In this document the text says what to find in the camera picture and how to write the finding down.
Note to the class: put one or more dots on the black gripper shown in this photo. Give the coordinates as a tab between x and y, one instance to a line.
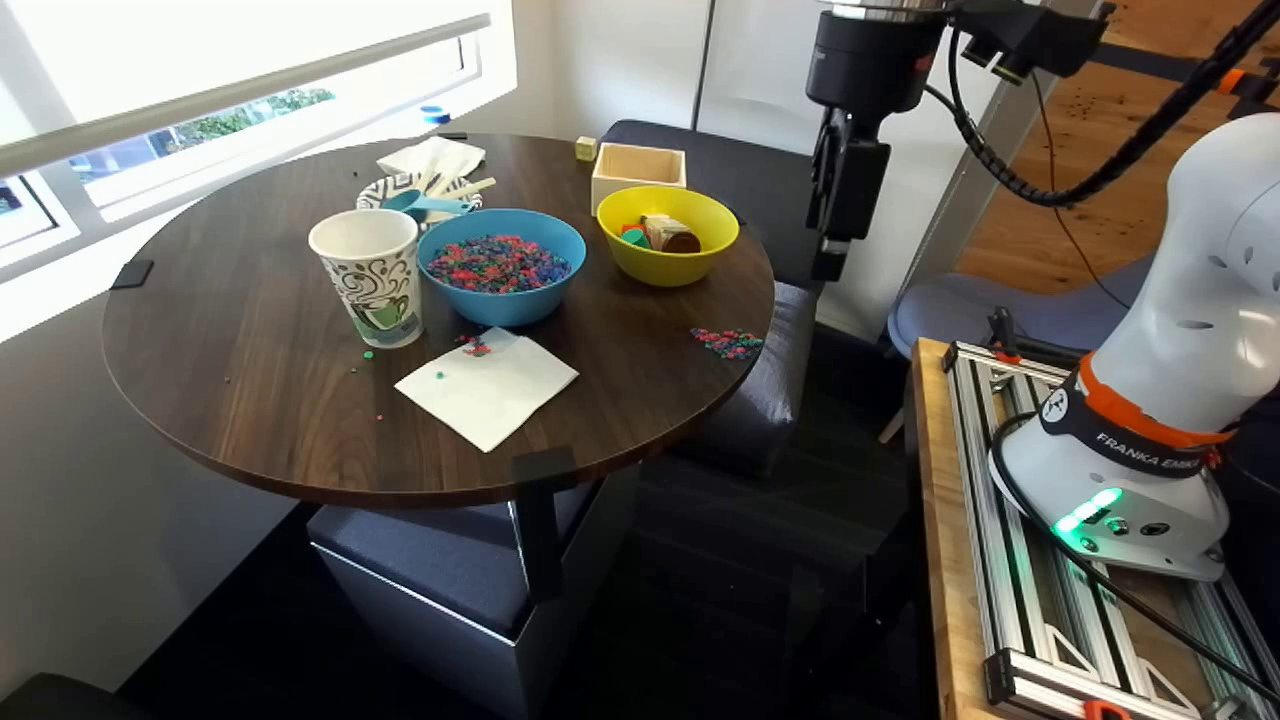
874	61

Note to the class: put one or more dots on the brown object in bowl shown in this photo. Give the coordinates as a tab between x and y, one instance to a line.
683	240

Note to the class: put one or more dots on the yellow bowl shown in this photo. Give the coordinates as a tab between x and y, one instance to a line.
665	274

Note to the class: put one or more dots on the square wooden box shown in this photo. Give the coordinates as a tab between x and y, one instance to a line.
641	164

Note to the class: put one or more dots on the green cylindrical object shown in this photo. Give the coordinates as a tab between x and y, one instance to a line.
633	236

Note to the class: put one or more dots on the blue bowl with beads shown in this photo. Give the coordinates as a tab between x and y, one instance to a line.
505	311

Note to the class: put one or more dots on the white square paper napkin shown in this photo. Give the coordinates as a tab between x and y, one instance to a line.
485	387

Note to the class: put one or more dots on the small patterned bowl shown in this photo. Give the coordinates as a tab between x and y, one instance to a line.
401	201

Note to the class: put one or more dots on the scattered colourful beads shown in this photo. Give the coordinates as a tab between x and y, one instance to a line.
725	342

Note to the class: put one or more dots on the small wooden cube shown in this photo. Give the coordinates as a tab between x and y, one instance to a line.
585	148

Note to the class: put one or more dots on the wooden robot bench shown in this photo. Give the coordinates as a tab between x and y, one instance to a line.
933	535

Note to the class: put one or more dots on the white folded napkin stack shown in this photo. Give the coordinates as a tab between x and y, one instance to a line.
435	161

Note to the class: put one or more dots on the white printed paper cup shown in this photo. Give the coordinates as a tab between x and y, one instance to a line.
373	281

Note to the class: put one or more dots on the round dark wooden table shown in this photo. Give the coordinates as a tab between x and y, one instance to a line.
243	387

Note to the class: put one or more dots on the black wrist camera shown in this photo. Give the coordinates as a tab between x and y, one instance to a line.
1032	33

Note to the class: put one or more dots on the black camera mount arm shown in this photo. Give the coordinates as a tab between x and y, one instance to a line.
1173	73

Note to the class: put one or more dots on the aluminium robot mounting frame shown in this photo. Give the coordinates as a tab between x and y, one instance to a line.
1012	535

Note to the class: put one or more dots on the grey window rail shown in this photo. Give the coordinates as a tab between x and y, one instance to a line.
243	95

